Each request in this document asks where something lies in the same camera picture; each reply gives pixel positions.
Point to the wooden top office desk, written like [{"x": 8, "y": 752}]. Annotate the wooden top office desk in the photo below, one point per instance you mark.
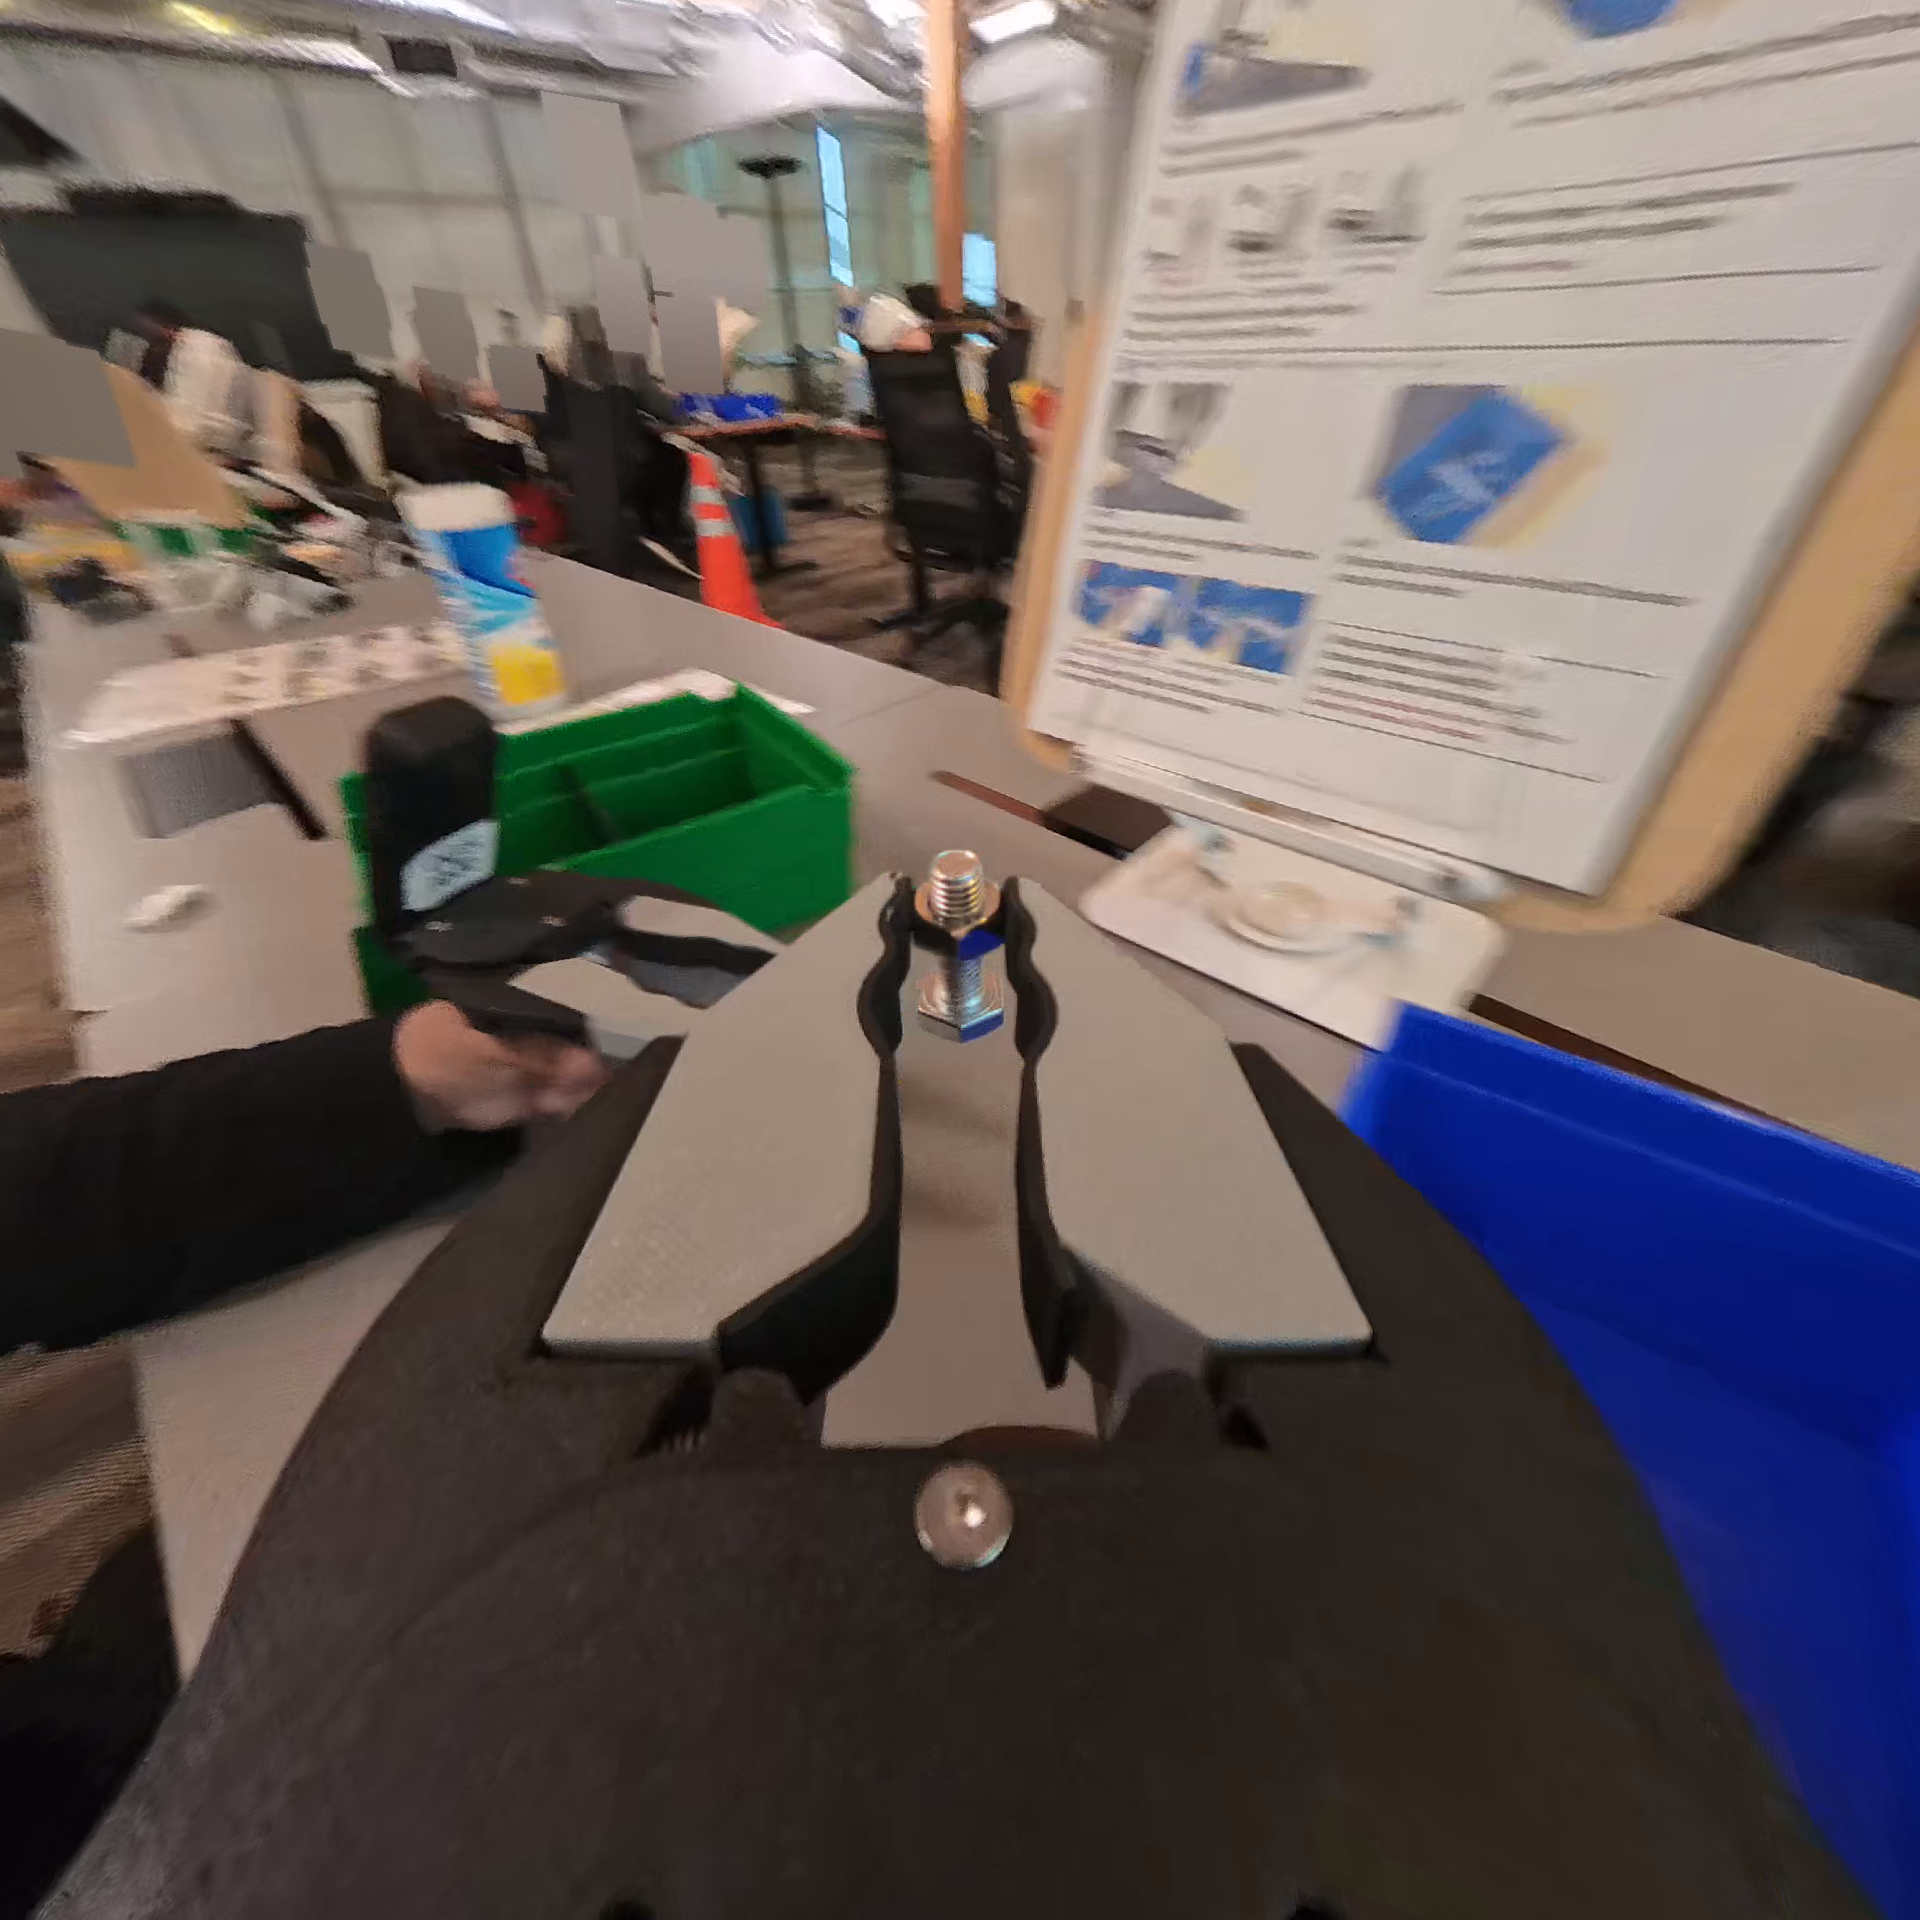
[{"x": 783, "y": 438}]

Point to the green plastic bin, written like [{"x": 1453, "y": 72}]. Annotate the green plastic bin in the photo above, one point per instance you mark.
[{"x": 719, "y": 817}]

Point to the black office chair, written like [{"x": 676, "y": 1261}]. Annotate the black office chair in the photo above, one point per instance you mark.
[{"x": 938, "y": 467}]

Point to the orange traffic cone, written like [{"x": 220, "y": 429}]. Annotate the orange traffic cone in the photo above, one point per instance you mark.
[{"x": 726, "y": 548}]

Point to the silver hex bolt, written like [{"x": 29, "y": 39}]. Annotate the silver hex bolt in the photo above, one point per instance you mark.
[{"x": 957, "y": 887}]

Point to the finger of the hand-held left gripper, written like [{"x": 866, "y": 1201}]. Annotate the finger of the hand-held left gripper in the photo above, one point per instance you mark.
[{"x": 584, "y": 999}]

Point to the dark flat rectangular panel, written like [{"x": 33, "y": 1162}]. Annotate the dark flat rectangular panel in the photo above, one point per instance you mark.
[{"x": 1106, "y": 817}]

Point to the large black wall display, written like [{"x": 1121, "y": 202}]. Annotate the large black wall display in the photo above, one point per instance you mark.
[{"x": 146, "y": 286}]

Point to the plain wooden post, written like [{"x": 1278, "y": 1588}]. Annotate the plain wooden post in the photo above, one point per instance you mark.
[{"x": 947, "y": 148}]

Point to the blue floor bin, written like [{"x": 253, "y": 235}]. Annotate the blue floor bin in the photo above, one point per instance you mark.
[{"x": 762, "y": 516}]

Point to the person's left hand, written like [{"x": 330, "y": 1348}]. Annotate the person's left hand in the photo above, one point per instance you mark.
[{"x": 479, "y": 1074}]

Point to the blue plastic bin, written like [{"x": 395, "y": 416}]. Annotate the blue plastic bin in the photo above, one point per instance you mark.
[{"x": 1693, "y": 1352}]

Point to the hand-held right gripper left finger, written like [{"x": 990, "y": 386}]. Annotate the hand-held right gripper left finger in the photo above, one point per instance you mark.
[{"x": 707, "y": 1184}]

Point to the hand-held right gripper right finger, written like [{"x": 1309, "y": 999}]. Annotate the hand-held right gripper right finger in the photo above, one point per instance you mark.
[{"x": 1184, "y": 1184}]

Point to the printed instruction sheet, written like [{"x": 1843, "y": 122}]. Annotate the printed instruction sheet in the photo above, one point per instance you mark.
[{"x": 1440, "y": 419}]

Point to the person's left forearm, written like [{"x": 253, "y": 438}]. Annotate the person's left forearm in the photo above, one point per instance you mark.
[{"x": 209, "y": 1171}]

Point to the blue tabletop bin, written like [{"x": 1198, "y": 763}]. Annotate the blue tabletop bin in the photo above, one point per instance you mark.
[{"x": 726, "y": 406}]

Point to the white rectangular base plate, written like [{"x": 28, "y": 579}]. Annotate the white rectangular base plate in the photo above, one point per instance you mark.
[{"x": 1352, "y": 963}]

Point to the printed paper sheet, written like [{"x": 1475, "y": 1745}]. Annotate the printed paper sheet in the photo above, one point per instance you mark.
[{"x": 285, "y": 666}]

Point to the wipes canister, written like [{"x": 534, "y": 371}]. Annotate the wipes canister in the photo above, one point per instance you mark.
[{"x": 489, "y": 602}]

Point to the black floor lamp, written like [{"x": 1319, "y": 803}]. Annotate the black floor lamp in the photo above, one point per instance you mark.
[{"x": 783, "y": 251}]

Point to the silver hex nut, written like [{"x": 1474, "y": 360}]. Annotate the silver hex nut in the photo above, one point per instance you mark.
[{"x": 960, "y": 948}]

